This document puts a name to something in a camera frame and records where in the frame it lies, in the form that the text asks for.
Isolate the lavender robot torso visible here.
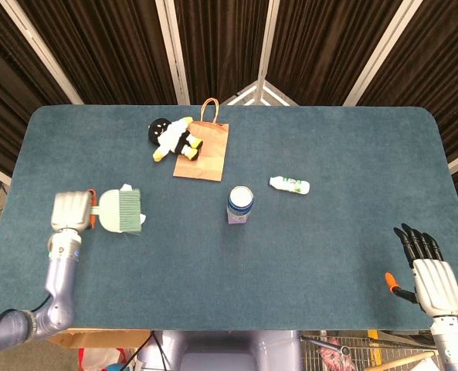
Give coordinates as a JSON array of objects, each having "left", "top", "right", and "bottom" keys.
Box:
[{"left": 138, "top": 329, "right": 302, "bottom": 371}]

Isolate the metal wire cart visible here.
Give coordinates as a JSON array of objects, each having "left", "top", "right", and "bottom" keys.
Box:
[{"left": 300, "top": 328, "right": 436, "bottom": 371}]

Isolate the cardboard box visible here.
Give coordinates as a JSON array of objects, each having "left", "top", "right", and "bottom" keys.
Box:
[{"left": 46, "top": 328, "right": 151, "bottom": 349}]

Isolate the white and blue can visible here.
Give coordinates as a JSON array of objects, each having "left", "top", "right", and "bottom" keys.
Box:
[{"left": 226, "top": 185, "right": 256, "bottom": 226}]

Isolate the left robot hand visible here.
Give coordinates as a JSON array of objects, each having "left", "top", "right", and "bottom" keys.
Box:
[{"left": 49, "top": 189, "right": 97, "bottom": 232}]

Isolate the wooden stick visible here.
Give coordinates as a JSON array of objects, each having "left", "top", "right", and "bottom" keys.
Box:
[{"left": 378, "top": 350, "right": 436, "bottom": 370}]

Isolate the black and white plush doll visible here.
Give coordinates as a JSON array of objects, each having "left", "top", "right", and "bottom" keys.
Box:
[{"left": 148, "top": 116, "right": 205, "bottom": 163}]

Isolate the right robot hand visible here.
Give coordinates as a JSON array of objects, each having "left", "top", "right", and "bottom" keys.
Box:
[{"left": 385, "top": 223, "right": 458, "bottom": 318}]

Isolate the white paper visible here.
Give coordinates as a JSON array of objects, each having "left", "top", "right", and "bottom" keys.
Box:
[{"left": 120, "top": 182, "right": 148, "bottom": 225}]

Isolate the white brush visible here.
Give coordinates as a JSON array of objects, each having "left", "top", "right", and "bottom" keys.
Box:
[{"left": 90, "top": 188, "right": 143, "bottom": 234}]

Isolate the small white plastic bottle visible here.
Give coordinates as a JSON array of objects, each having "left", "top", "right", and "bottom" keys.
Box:
[{"left": 269, "top": 175, "right": 311, "bottom": 195}]

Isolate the blue table mat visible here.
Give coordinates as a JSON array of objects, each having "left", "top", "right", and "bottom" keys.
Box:
[{"left": 0, "top": 104, "right": 458, "bottom": 332}]

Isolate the brown paper bag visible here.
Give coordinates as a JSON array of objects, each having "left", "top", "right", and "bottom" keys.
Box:
[{"left": 172, "top": 97, "right": 229, "bottom": 183}]

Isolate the white metal frame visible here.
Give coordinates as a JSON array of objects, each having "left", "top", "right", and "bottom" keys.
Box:
[{"left": 220, "top": 79, "right": 300, "bottom": 107}]

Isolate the red and white plastic bag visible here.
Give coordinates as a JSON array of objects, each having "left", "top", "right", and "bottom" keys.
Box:
[{"left": 77, "top": 346, "right": 137, "bottom": 371}]

